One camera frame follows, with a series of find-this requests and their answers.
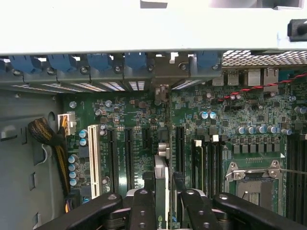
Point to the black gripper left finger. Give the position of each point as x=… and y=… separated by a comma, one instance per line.
x=142, y=210

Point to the black short expansion slot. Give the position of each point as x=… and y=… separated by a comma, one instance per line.
x=147, y=141

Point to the thin metal locking lever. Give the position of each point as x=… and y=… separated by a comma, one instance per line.
x=295, y=171

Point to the black silver PC case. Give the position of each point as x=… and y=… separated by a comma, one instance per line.
x=144, y=28

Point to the black long expansion slot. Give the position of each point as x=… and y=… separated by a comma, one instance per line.
x=112, y=158
x=180, y=151
x=129, y=158

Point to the white expansion slot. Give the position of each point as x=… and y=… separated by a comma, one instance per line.
x=94, y=163

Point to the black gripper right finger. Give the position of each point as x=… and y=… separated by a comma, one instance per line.
x=199, y=213

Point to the CPU socket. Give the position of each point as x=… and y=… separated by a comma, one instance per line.
x=254, y=191

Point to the white power connector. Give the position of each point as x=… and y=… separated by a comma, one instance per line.
x=67, y=122

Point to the green Dell motherboard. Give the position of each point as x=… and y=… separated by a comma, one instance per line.
x=134, y=112

